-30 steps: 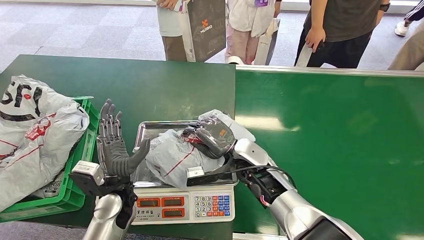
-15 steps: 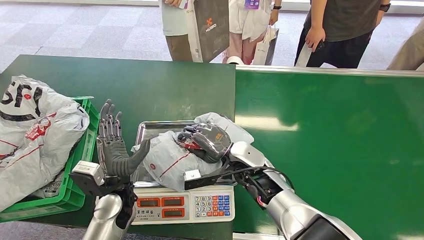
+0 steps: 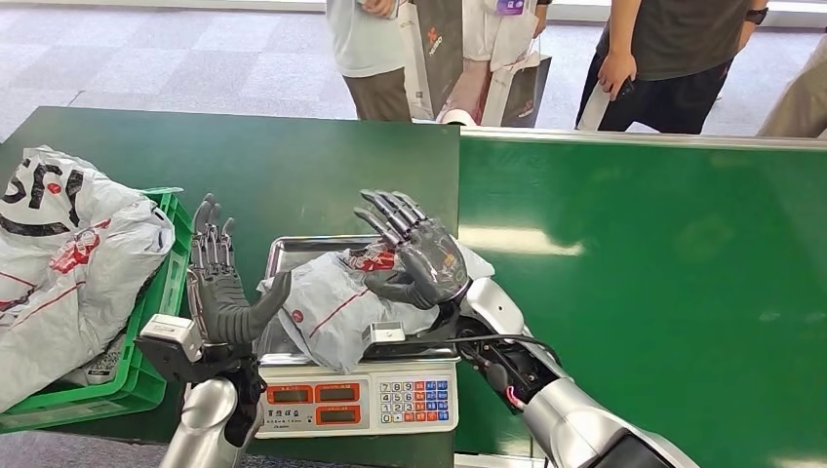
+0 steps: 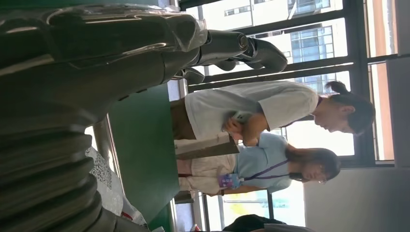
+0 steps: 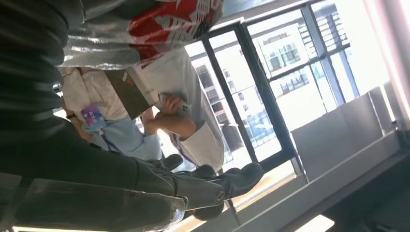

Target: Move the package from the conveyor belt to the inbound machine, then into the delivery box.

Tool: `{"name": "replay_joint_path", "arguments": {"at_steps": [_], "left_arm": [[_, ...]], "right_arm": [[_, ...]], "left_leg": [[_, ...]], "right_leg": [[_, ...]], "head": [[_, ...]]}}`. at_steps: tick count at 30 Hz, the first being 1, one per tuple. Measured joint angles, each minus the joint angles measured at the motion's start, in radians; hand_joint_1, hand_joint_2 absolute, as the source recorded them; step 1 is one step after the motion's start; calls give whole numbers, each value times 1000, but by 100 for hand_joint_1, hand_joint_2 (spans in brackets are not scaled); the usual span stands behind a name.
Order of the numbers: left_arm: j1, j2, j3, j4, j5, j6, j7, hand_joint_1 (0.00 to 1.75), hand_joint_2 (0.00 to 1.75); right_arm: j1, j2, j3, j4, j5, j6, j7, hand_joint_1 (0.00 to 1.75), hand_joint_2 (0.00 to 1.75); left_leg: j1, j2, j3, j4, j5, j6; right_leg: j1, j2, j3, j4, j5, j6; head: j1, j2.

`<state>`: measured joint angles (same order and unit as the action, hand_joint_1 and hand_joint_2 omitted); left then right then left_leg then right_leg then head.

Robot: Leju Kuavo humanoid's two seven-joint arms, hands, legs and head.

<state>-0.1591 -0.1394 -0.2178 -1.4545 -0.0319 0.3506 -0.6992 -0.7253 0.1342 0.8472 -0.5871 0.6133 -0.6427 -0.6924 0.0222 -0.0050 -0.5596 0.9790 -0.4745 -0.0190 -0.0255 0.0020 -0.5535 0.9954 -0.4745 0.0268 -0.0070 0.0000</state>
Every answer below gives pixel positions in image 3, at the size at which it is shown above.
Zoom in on dark paper bag orange logo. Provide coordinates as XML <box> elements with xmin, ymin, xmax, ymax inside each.
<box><xmin>397</xmin><ymin>0</ymin><xmax>465</xmax><ymax>122</ymax></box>

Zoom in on white conveyor roller end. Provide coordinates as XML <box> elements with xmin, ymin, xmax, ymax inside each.
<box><xmin>439</xmin><ymin>108</ymin><xmax>478</xmax><ymax>128</ymax></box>

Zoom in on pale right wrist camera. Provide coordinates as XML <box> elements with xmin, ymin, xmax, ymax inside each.
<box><xmin>360</xmin><ymin>321</ymin><xmax>407</xmax><ymax>353</ymax></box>

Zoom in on white electronic scale steel tray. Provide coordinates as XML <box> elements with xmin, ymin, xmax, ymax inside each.
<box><xmin>255</xmin><ymin>233</ymin><xmax>461</xmax><ymax>441</ymax></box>

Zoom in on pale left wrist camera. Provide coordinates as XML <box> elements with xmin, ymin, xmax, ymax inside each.
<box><xmin>138</xmin><ymin>313</ymin><xmax>204</xmax><ymax>363</ymax></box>

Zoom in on person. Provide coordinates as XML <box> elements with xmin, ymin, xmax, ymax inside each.
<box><xmin>757</xmin><ymin>35</ymin><xmax>827</xmax><ymax>138</ymax></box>
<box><xmin>325</xmin><ymin>0</ymin><xmax>414</xmax><ymax>123</ymax></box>
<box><xmin>442</xmin><ymin>0</ymin><xmax>552</xmax><ymax>124</ymax></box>
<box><xmin>574</xmin><ymin>0</ymin><xmax>770</xmax><ymax>136</ymax></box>

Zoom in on green conveyor belt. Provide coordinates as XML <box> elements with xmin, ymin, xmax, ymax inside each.
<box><xmin>454</xmin><ymin>126</ymin><xmax>827</xmax><ymax>468</ymax></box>

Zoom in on dark paper bag white side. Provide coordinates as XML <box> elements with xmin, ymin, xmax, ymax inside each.
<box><xmin>481</xmin><ymin>53</ymin><xmax>554</xmax><ymax>129</ymax></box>

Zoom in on grey courier bag black letters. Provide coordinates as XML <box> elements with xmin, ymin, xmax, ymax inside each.
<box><xmin>0</xmin><ymin>144</ymin><xmax>150</xmax><ymax>244</ymax></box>

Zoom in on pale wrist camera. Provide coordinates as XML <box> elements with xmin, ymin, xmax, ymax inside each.
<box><xmin>138</xmin><ymin>313</ymin><xmax>204</xmax><ymax>363</ymax></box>
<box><xmin>360</xmin><ymin>321</ymin><xmax>407</xmax><ymax>353</ymax></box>

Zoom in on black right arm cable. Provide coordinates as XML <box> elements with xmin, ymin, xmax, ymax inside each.
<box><xmin>446</xmin><ymin>333</ymin><xmax>564</xmax><ymax>370</ymax></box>

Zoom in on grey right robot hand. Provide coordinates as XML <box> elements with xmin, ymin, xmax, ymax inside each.
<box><xmin>352</xmin><ymin>188</ymin><xmax>472</xmax><ymax>311</ymax></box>

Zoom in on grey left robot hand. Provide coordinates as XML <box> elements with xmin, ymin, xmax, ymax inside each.
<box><xmin>185</xmin><ymin>192</ymin><xmax>294</xmax><ymax>348</ymax></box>

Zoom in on grey courier bag red print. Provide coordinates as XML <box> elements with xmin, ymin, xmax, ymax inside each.
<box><xmin>256</xmin><ymin>242</ymin><xmax>495</xmax><ymax>376</ymax></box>
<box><xmin>0</xmin><ymin>200</ymin><xmax>177</xmax><ymax>414</ymax></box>

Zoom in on green plastic crate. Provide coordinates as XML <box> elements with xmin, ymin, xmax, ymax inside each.
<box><xmin>0</xmin><ymin>187</ymin><xmax>195</xmax><ymax>435</ymax></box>

